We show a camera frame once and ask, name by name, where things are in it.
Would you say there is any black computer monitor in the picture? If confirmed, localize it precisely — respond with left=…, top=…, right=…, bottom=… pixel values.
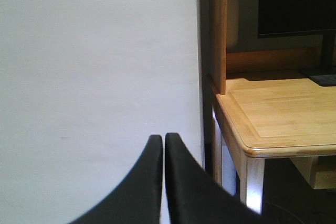
left=258, top=0, right=335, bottom=87

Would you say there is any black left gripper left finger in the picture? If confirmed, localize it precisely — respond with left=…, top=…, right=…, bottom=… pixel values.
left=72, top=135, right=163, bottom=223

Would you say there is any light wooden desk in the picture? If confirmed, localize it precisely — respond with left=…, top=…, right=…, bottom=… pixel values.
left=208, top=0, right=335, bottom=212

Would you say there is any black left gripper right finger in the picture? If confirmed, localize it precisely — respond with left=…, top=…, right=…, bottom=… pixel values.
left=165, top=133, right=265, bottom=223

